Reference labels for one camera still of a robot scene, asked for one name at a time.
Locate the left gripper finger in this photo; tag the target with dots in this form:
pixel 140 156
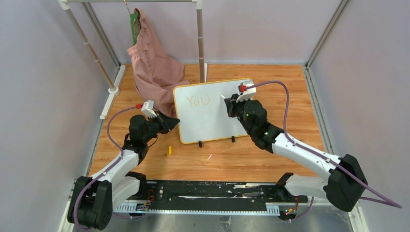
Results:
pixel 166 119
pixel 169 123

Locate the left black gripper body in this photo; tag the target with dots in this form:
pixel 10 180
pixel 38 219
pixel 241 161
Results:
pixel 157 124

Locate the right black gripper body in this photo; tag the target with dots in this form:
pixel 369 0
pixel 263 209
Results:
pixel 238 108

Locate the yellow framed whiteboard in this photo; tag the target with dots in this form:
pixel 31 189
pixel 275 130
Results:
pixel 203 114

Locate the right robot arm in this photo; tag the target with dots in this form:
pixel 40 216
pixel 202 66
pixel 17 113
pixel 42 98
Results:
pixel 338 178

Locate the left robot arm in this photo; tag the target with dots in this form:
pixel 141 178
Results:
pixel 95 197

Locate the pink cloth garment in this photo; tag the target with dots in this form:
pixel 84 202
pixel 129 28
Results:
pixel 155 73

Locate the white clothes rack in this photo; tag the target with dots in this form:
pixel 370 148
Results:
pixel 113 89

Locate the green clothes hanger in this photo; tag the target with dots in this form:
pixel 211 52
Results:
pixel 134 22

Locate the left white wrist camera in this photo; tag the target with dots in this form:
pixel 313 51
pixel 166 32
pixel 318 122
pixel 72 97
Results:
pixel 148 109

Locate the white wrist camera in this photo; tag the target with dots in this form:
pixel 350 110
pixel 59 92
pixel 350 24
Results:
pixel 246 91
pixel 148 109

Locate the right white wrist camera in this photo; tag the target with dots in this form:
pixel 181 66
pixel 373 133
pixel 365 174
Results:
pixel 246 91

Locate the aluminium frame post right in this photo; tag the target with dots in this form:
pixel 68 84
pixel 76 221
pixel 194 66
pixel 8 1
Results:
pixel 310 80

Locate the aluminium frame post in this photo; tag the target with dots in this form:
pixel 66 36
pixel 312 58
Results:
pixel 100 32
pixel 310 80

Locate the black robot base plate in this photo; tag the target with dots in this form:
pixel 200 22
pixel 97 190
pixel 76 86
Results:
pixel 211 198

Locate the aluminium frame post left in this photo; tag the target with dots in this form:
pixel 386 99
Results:
pixel 100 32

